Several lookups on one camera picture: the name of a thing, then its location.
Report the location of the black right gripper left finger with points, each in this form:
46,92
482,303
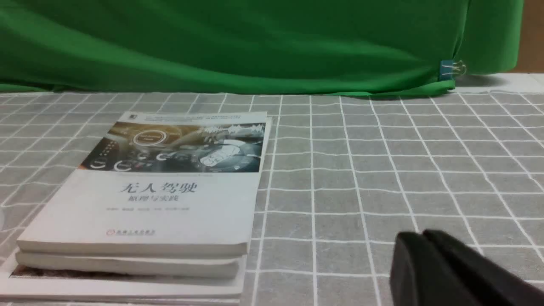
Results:
420,276

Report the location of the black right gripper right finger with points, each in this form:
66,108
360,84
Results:
487,281

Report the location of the grey checkered tablecloth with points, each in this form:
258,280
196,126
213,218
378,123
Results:
342,176

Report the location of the blue binder clip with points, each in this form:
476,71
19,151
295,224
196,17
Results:
450,69

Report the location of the green backdrop cloth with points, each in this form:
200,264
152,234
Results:
337,47

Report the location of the middle white book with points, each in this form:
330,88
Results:
139,266

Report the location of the white book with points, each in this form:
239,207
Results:
139,266
159,185

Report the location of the top white book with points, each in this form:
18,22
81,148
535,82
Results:
159,185

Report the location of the bottom thin magazine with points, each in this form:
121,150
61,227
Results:
22,283

